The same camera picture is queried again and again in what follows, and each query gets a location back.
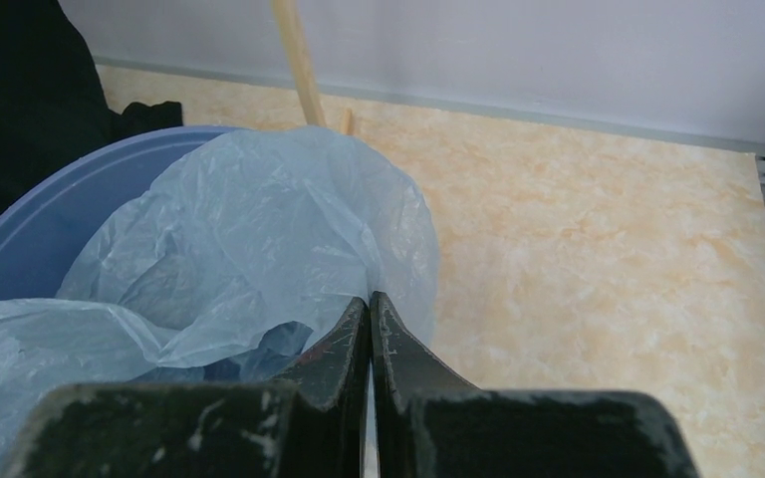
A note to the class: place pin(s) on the blue plastic trash bin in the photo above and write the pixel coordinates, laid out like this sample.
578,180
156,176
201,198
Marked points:
43,232

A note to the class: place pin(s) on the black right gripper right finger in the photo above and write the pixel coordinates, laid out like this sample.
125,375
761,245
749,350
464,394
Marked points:
432,422

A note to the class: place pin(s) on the light blue plastic trash bag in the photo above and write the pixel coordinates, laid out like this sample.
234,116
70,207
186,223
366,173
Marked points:
241,253

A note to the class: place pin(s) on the black printed t-shirt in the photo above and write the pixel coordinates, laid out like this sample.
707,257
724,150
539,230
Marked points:
53,108

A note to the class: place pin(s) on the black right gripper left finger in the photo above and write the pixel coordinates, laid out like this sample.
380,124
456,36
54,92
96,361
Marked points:
309,420

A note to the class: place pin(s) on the wooden clothes rack frame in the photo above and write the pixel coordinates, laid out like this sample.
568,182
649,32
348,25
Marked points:
288,20

